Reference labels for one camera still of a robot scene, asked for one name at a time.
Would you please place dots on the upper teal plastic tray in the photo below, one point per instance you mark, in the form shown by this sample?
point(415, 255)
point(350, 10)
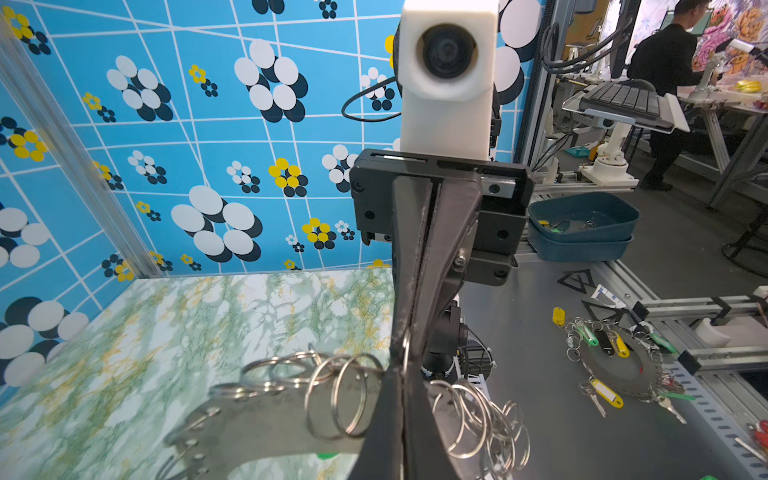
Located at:
point(588, 217)

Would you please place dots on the lower teal plastic tray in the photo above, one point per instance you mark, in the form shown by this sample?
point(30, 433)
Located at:
point(555, 251)

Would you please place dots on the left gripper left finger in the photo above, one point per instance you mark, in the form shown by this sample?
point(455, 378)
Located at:
point(381, 453)

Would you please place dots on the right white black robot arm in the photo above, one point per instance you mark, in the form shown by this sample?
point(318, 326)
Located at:
point(448, 337)

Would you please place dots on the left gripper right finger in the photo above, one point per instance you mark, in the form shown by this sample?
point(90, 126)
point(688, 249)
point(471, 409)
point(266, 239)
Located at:
point(425, 455)

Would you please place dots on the yellow key tag on table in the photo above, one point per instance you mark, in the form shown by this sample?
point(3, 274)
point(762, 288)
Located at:
point(559, 317)

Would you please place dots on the seated person in black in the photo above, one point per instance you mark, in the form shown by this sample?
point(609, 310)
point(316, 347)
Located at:
point(665, 60)

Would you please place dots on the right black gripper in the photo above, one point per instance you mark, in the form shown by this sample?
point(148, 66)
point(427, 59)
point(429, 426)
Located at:
point(392, 193)

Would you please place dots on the right aluminium corner post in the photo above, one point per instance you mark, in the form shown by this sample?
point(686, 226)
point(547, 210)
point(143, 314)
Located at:
point(35, 100)

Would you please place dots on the teal plastic tray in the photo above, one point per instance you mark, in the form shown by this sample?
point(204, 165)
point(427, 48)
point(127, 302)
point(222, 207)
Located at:
point(555, 251)
point(588, 217)

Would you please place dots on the black keyboard on stand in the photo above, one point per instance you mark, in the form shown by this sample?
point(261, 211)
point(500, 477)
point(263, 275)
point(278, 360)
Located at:
point(632, 103)

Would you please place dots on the grey workbench table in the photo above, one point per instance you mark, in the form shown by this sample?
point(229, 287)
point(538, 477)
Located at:
point(590, 415)

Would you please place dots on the green key tag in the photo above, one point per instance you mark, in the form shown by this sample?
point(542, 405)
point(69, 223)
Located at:
point(327, 456)

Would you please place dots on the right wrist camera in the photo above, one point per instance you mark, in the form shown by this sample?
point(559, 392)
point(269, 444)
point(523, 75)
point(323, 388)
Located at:
point(446, 63)

